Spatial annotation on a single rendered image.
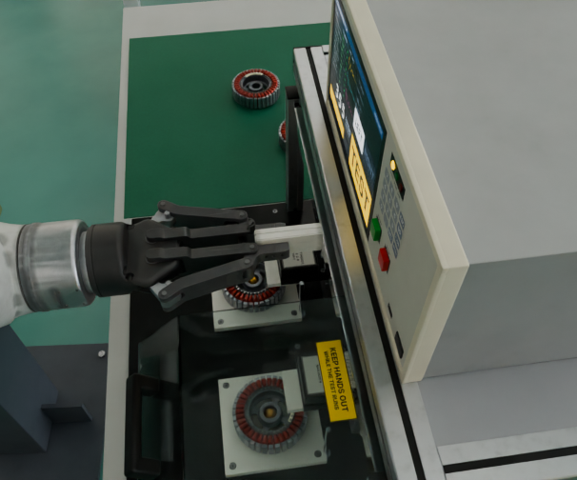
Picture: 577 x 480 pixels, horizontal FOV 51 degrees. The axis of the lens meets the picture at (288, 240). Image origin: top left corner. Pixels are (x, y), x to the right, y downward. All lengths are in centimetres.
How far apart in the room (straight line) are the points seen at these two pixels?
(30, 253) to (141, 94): 94
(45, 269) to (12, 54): 257
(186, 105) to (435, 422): 104
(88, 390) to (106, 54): 164
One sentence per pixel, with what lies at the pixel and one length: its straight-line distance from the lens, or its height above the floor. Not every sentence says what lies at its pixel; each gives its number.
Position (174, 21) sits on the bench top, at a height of 75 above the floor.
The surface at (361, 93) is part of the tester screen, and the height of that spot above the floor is 127.
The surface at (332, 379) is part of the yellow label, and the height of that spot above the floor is 107.
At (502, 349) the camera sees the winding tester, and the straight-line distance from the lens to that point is 63.
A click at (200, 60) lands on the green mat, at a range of 160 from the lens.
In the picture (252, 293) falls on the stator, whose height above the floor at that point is 82.
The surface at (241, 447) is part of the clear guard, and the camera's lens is 66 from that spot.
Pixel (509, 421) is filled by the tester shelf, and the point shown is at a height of 111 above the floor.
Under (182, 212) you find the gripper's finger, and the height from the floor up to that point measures 119.
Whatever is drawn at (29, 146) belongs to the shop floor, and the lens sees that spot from 264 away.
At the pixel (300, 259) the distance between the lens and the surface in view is 100.
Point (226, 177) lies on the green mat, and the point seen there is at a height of 75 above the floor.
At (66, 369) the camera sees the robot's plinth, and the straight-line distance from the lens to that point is 196.
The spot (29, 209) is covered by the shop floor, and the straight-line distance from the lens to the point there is 240.
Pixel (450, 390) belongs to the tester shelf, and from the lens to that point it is 65.
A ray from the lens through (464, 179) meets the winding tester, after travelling 53.
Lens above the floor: 169
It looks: 53 degrees down
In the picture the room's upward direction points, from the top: straight up
